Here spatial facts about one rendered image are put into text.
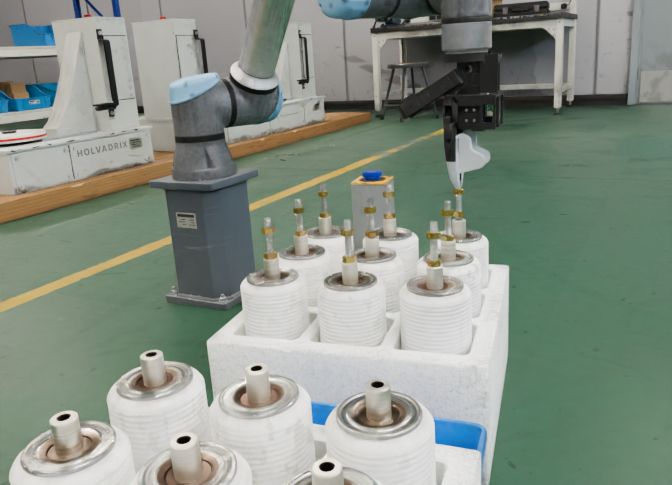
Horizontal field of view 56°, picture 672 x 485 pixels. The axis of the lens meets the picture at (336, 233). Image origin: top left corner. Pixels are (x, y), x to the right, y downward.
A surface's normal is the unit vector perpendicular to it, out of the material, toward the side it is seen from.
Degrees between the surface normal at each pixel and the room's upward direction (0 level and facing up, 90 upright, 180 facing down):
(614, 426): 0
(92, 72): 90
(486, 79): 90
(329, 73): 90
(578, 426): 0
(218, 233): 90
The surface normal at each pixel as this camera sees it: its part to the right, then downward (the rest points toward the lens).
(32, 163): 0.88, 0.07
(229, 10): -0.47, 0.26
